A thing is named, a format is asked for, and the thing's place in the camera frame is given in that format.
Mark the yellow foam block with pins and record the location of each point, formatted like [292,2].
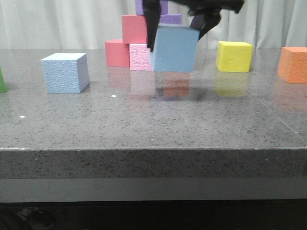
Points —
[234,56]

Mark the top purple foam block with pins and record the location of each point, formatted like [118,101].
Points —
[139,7]

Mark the light blue foam block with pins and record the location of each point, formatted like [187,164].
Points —
[174,48]
[65,72]

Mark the red foam block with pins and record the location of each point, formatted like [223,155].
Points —
[134,30]
[117,53]

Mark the white curtain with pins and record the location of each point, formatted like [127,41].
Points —
[87,24]

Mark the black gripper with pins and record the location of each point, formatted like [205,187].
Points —
[206,15]

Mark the lower red foam block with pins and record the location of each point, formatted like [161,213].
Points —
[117,53]

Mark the upper red foam block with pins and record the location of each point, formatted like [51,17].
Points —
[134,30]

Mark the orange foam block right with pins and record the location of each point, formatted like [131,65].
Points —
[292,66]

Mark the purple foam block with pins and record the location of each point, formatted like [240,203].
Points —
[177,19]
[139,7]

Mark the green foam block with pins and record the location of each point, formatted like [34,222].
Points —
[3,87]

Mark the pink foam block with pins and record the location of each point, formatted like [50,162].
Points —
[139,58]

